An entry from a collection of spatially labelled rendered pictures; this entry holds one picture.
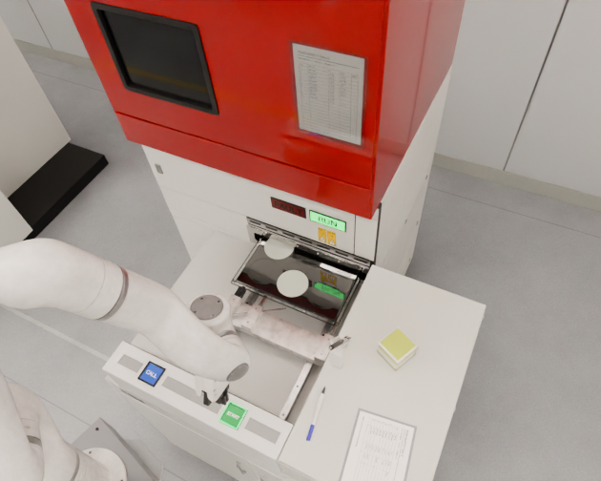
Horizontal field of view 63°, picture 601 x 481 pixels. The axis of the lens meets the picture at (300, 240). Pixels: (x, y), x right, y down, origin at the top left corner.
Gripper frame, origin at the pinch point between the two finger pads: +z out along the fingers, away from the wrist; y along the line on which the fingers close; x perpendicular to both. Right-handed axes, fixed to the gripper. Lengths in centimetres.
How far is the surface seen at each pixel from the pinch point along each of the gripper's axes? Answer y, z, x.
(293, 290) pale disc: -46.3, 12.2, -4.7
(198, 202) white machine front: -60, 4, -49
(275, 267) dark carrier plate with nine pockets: -52, 11, -14
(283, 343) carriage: -30.8, 17.5, 0.2
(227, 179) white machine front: -56, -14, -33
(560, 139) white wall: -217, 26, 65
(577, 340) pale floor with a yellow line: -139, 84, 101
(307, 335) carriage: -35.8, 16.4, 5.6
